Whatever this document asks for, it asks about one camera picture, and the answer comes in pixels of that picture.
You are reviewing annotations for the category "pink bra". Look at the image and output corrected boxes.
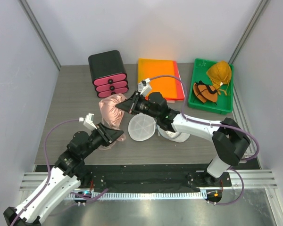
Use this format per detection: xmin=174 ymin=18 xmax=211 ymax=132
xmin=98 ymin=93 xmax=128 ymax=151

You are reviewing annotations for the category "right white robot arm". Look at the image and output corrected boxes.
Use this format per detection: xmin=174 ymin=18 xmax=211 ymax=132
xmin=116 ymin=91 xmax=250 ymax=186

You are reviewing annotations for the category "white mesh laundry bag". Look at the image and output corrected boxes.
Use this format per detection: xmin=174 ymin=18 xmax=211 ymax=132
xmin=128 ymin=113 xmax=190 ymax=143

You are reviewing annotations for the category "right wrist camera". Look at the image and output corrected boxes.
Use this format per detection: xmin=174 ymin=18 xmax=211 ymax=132
xmin=138 ymin=78 xmax=152 ymax=97

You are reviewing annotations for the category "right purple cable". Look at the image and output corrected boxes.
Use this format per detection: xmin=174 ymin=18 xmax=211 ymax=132
xmin=146 ymin=75 xmax=260 ymax=206

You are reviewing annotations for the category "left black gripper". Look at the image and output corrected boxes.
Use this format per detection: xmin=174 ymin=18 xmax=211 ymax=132
xmin=81 ymin=122 xmax=123 ymax=159

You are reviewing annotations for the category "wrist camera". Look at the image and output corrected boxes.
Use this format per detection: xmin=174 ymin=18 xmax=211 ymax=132
xmin=79 ymin=113 xmax=97 ymax=131
xmin=138 ymin=78 xmax=152 ymax=97

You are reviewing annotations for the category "orange folder stack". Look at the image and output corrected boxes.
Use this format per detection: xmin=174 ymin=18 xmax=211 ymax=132
xmin=137 ymin=58 xmax=185 ymax=101

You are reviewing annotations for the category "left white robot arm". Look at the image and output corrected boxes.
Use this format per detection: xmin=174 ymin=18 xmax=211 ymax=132
xmin=3 ymin=123 xmax=124 ymax=226

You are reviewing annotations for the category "green plastic bin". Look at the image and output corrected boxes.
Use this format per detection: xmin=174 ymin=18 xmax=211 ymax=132
xmin=187 ymin=58 xmax=233 ymax=115

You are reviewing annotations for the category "mustard orange bra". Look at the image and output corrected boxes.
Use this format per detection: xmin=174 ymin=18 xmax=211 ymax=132
xmin=192 ymin=61 xmax=232 ymax=105

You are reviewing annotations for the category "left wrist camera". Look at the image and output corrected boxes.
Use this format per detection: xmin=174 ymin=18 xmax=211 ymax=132
xmin=79 ymin=113 xmax=97 ymax=131

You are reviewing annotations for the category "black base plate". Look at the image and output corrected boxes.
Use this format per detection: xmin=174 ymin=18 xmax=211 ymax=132
xmin=85 ymin=164 xmax=232 ymax=193

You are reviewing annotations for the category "purple cable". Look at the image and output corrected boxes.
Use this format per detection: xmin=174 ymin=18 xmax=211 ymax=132
xmin=11 ymin=119 xmax=109 ymax=226
xmin=146 ymin=75 xmax=260 ymax=206

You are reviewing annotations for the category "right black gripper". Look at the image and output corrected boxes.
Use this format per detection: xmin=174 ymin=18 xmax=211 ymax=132
xmin=117 ymin=91 xmax=159 ymax=120

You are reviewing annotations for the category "white slotted cable duct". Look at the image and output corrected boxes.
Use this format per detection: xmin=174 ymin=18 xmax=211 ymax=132
xmin=63 ymin=191 xmax=208 ymax=201

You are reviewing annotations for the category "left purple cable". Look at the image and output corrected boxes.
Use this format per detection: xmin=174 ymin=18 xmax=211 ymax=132
xmin=11 ymin=119 xmax=109 ymax=226

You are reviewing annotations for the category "black pink drawer box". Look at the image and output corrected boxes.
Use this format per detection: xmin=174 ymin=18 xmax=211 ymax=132
xmin=88 ymin=50 xmax=129 ymax=98

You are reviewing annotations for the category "white bra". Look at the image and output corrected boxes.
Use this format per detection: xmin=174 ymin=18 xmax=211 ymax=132
xmin=166 ymin=131 xmax=181 ymax=139

